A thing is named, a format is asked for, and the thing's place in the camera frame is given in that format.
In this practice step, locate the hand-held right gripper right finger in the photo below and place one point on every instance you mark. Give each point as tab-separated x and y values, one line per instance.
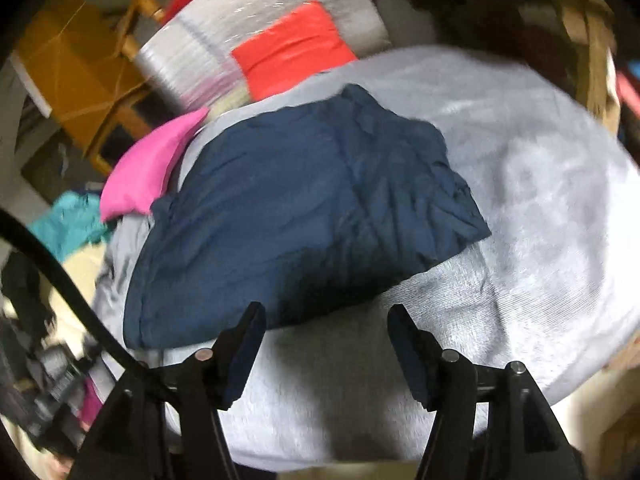
410	360

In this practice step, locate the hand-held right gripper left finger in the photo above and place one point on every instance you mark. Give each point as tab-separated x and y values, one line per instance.
245	355

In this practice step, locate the navy blue puffer jacket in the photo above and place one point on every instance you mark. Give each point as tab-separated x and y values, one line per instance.
300	200

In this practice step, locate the black bag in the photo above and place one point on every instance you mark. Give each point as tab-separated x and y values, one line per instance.
20	290

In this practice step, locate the cream sofa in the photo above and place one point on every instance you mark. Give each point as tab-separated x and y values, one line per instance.
82	270

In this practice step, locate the teal garment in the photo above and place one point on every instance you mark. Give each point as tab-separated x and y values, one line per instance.
70	225

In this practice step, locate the grey blanket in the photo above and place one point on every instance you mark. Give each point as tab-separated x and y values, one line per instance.
525	185

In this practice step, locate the pink pillow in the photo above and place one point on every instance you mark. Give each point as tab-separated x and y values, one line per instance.
145	170

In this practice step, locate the red pillow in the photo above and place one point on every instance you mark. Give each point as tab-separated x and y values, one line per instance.
290	50

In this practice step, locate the silver wrapped package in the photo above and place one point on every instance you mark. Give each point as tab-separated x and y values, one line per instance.
210	45

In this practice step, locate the yellow wooden pillar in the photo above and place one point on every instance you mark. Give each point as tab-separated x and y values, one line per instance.
75	70

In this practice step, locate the coral folded cloth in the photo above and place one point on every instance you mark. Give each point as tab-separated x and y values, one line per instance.
630	90

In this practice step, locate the wooden table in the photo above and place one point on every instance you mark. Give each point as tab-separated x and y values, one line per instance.
595	60

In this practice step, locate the wooden stair railing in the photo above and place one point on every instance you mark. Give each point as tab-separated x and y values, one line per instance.
142	5

